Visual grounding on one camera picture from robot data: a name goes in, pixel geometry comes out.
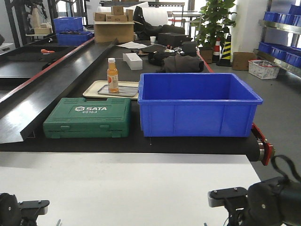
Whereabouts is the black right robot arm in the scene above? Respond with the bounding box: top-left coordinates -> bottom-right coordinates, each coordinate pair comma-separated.
208,155 -> 301,226

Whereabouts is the beige plastic tray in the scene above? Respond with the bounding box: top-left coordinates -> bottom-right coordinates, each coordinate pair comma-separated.
83,81 -> 139,100

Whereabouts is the large blue plastic bin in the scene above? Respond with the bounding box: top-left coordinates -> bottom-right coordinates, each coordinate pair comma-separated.
138,73 -> 263,137

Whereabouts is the brown cardboard box on floor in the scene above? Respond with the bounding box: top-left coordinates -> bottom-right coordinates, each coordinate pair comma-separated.
232,52 -> 257,71

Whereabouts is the green SATA tool case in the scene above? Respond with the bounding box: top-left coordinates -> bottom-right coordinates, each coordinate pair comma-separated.
43,97 -> 131,138

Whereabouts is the white rectangular box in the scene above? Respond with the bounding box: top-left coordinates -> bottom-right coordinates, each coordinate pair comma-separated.
123,53 -> 143,70

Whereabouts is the steel shelf rack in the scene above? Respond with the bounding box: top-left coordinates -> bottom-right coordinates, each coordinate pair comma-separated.
254,0 -> 301,77

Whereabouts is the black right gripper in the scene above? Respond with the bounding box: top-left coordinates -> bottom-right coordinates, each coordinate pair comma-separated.
207,182 -> 283,226

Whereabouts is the large open cardboard box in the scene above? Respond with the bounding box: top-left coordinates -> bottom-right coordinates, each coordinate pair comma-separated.
94,21 -> 134,43

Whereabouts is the blue bin on left table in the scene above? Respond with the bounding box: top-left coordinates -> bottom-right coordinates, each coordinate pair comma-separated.
53,17 -> 94,46

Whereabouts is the black box on table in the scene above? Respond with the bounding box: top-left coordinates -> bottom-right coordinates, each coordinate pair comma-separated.
158,32 -> 191,47

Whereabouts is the red conveyor end bracket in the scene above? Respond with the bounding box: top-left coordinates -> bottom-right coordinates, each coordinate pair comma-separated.
251,123 -> 275,166

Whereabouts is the yellow black traffic cone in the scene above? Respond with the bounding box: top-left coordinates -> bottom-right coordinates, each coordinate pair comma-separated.
216,34 -> 231,67

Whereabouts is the orange juice bottle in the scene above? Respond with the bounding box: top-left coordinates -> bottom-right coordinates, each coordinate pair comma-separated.
107,57 -> 119,93

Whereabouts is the white paper cup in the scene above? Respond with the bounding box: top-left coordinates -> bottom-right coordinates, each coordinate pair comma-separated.
150,36 -> 156,45

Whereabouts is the red white traffic cone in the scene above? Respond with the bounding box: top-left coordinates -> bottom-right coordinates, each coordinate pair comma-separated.
212,37 -> 221,63

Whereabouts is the white wire basket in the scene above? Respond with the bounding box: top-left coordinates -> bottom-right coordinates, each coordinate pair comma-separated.
248,60 -> 279,80

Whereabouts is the green potted plant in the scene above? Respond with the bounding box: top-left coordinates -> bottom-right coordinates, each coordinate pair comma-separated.
197,0 -> 236,48

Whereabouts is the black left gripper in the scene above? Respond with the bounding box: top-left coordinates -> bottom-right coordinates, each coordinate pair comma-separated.
0,193 -> 50,226

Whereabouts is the black slanted metal guide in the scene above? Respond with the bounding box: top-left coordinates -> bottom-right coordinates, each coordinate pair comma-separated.
0,39 -> 119,144

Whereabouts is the dark cloth pile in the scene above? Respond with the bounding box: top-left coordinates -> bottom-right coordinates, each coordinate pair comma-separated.
148,51 -> 204,73

